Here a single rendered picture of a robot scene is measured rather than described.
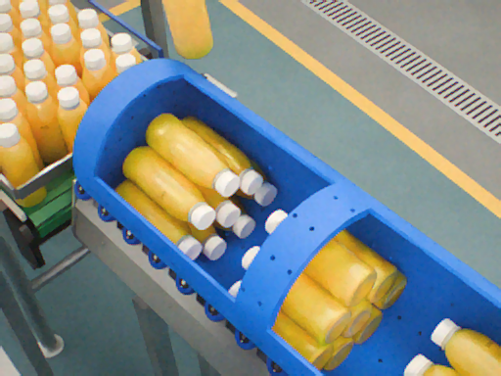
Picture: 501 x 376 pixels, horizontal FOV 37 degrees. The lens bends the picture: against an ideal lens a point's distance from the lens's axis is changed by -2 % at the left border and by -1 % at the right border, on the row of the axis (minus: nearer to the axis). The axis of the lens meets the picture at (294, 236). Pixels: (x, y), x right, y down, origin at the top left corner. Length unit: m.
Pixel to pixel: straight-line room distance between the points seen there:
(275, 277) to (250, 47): 2.32
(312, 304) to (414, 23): 2.50
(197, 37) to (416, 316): 0.57
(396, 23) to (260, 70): 0.67
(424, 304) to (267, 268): 0.31
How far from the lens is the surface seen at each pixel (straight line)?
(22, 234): 1.56
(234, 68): 3.19
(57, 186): 1.60
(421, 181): 2.78
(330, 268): 1.08
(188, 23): 1.26
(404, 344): 1.25
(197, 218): 1.21
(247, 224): 1.33
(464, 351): 1.09
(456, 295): 1.20
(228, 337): 1.30
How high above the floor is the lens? 2.05
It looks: 52 degrees down
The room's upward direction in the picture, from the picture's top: 1 degrees clockwise
